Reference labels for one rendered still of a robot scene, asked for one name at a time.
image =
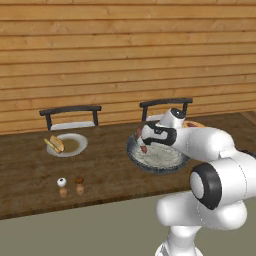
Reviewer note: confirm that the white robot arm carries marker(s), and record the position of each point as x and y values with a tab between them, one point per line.
216	186

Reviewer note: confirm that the brown-topped wooden pepper shaker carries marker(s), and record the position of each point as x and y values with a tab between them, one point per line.
79	186

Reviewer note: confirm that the red-brown sausage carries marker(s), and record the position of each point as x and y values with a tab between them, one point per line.
144	149

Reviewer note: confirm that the white-topped wooden salt shaker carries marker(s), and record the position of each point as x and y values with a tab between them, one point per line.
62	187

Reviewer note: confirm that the dark grey plate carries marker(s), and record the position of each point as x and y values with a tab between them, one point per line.
160	160

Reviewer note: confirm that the tan hot dog bun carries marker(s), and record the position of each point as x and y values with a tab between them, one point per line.
56	143

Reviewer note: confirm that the black chair with white seat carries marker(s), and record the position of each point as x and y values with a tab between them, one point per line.
165	101
70	109

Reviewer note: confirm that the brown bowl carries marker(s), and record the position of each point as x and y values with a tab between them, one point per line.
194	124

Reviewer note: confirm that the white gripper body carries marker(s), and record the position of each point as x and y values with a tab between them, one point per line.
146	135

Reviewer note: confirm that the white plate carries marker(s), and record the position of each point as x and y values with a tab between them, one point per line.
74	145

